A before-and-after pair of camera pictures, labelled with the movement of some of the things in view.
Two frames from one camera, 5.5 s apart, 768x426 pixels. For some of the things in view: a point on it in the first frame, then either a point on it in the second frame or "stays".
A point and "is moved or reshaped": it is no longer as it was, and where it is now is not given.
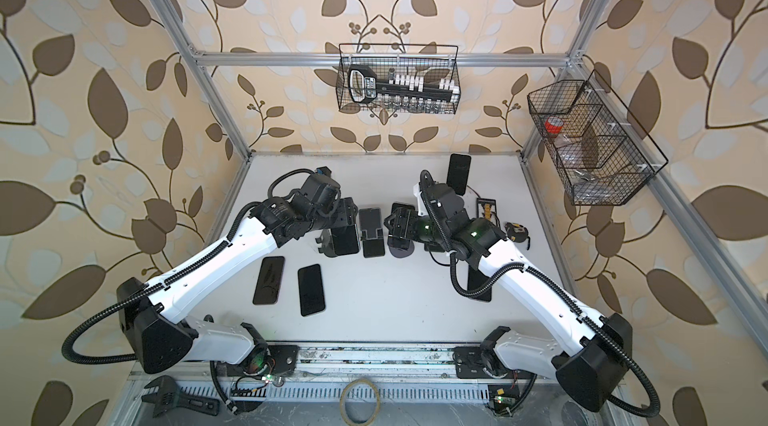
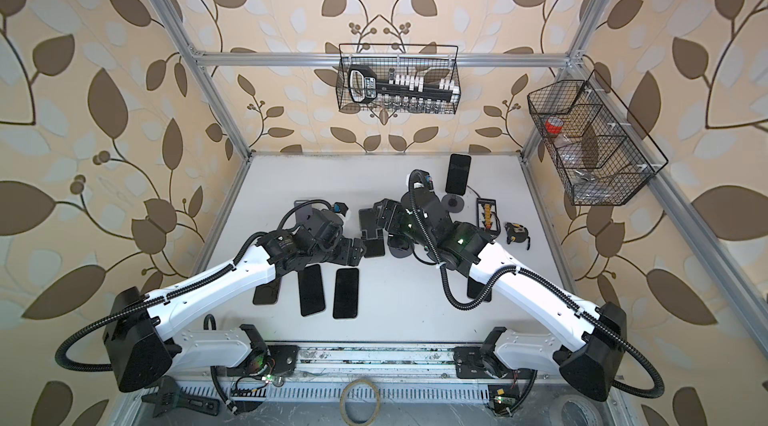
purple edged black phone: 475,279 stays
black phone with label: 345,240 is moved or reshaped
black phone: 269,280 stays
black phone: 311,290 stays
